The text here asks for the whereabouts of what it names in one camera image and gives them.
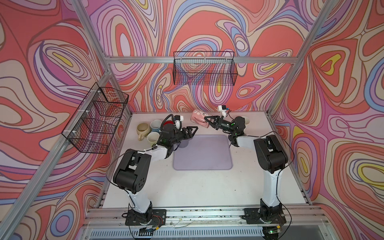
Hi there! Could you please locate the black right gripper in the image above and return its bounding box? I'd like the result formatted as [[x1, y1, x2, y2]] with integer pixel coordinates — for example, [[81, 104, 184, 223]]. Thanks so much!
[[204, 115, 236, 134]]

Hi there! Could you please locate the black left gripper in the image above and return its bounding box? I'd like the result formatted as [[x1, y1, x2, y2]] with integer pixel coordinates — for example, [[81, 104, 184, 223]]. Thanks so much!
[[168, 127, 198, 147]]

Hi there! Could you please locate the pink patterned mug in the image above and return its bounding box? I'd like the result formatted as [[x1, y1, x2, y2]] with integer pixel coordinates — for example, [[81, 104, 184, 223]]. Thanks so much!
[[191, 110, 211, 128]]

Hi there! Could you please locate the white mug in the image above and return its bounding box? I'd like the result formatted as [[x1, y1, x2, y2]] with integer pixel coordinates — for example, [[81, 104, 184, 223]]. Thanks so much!
[[243, 116, 250, 125]]

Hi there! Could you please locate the blue flowered mug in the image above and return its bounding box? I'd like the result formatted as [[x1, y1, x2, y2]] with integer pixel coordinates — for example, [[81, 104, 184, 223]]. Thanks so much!
[[150, 120, 162, 133]]

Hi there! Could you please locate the light green mug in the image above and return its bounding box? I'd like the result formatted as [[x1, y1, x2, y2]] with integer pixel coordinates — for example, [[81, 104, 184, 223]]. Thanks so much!
[[147, 132, 160, 148]]

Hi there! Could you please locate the beige speckled mug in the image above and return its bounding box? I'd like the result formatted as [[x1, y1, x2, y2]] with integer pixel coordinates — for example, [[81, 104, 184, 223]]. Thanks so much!
[[136, 123, 152, 141]]

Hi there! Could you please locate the purple mug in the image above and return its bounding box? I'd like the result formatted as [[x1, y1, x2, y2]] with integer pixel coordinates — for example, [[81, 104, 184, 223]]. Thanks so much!
[[179, 140, 190, 148]]

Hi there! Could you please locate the red mug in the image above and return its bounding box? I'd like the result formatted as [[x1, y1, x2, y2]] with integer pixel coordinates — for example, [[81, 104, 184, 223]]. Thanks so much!
[[163, 120, 174, 127]]

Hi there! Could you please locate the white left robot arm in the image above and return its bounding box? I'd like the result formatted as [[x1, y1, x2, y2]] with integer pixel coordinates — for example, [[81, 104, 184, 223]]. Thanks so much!
[[112, 114, 199, 229]]

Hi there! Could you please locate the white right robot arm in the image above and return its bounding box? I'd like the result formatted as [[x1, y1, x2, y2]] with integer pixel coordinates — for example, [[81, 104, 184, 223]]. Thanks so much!
[[204, 116, 288, 225]]

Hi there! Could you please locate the lavender plastic tray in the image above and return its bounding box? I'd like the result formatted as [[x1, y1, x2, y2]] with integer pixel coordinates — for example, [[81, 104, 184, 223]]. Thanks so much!
[[173, 135, 233, 171]]

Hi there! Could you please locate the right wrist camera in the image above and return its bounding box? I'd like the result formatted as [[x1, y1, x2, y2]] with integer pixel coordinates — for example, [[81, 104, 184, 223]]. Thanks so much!
[[218, 105, 231, 118]]

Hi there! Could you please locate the black wire basket back wall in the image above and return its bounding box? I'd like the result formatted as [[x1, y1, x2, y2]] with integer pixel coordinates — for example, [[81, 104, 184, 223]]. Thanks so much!
[[173, 50, 238, 86]]

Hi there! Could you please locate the black wire basket wall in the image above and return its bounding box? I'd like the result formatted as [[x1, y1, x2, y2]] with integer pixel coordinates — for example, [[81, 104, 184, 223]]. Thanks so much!
[[173, 50, 238, 86], [62, 83, 129, 154]]

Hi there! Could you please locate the black wire basket left wall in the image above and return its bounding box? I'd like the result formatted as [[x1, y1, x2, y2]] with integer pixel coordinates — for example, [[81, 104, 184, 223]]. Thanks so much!
[[62, 83, 129, 154]]

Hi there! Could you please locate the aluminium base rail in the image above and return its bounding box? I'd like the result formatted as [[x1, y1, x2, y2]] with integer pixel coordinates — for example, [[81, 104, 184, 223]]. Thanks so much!
[[83, 205, 327, 229]]

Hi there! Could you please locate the aluminium corner frame post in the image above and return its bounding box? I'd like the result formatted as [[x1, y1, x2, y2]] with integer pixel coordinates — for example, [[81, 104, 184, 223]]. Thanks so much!
[[266, 1, 339, 116]]

